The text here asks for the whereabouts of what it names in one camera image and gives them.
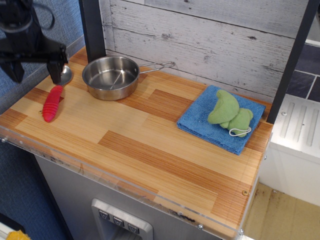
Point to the white grooved drainboard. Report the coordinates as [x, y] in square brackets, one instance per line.
[297, 126]

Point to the yellow object at corner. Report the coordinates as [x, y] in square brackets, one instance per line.
[17, 235]

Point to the blue folded cloth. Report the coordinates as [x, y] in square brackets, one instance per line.
[194, 121]

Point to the dark upright post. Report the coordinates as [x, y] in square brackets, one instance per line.
[304, 28]
[92, 29]

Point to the dark left upright post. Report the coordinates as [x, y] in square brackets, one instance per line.
[92, 29]

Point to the green plush toy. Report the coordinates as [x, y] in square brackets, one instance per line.
[228, 114]

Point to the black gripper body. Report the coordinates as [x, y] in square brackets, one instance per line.
[29, 44]

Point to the stainless steel saucepan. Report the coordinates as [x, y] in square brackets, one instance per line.
[113, 78]

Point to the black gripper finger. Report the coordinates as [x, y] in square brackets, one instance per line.
[14, 70]
[55, 68]

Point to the silver dispenser button panel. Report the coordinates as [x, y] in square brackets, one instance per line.
[115, 224]

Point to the red handled metal spoon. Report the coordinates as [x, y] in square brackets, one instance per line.
[51, 104]

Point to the dark right upright post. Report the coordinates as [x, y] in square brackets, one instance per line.
[304, 28]

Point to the clear acrylic table edge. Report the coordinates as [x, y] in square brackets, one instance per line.
[180, 199]

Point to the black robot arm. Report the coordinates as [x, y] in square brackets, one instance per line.
[21, 13]

